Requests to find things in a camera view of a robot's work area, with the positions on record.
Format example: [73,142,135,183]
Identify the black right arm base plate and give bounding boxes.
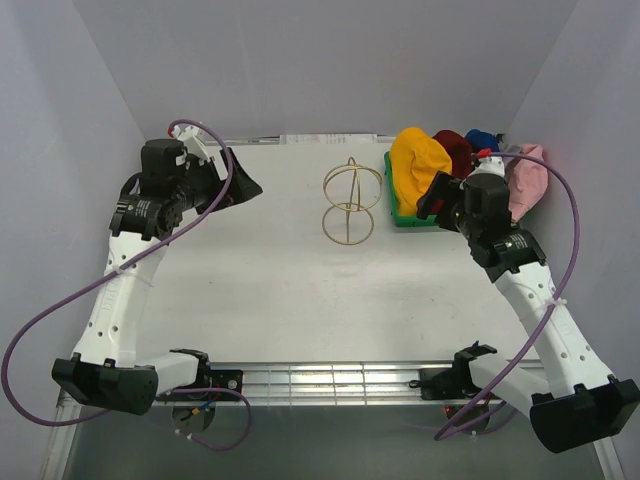
[409,367,481,400]

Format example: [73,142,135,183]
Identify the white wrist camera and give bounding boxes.
[167,125,206,154]
[471,149,505,178]

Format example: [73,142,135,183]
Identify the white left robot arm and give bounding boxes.
[52,139,262,415]

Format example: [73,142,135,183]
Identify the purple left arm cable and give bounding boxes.
[1,118,254,452]

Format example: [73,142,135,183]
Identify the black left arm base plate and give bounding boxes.
[156,367,243,403]

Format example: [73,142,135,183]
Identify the paper sheets at back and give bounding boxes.
[279,133,378,145]

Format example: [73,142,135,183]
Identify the dark red bucket hat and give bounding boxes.
[434,130,474,178]

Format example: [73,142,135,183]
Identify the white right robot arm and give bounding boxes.
[415,172,639,453]

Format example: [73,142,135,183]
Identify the pink bucket hat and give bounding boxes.
[503,158,548,222]

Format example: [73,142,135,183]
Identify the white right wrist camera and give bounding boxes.
[471,149,505,178]

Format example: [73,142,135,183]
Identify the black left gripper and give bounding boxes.
[172,147,262,215]

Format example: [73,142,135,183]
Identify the grey bucket hat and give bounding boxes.
[499,143,521,157]

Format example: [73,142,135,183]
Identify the yellow bucket hat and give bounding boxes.
[389,127,452,216]

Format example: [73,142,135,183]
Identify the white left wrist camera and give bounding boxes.
[167,125,206,154]

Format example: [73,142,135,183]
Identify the aluminium front rail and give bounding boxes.
[57,362,546,407]

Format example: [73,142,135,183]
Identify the blue bucket hat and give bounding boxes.
[465,129,500,153]

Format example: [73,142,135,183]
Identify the green plastic tray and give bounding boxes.
[384,152,436,228]

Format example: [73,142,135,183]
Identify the gold wire hat stand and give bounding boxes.
[321,156,383,246]

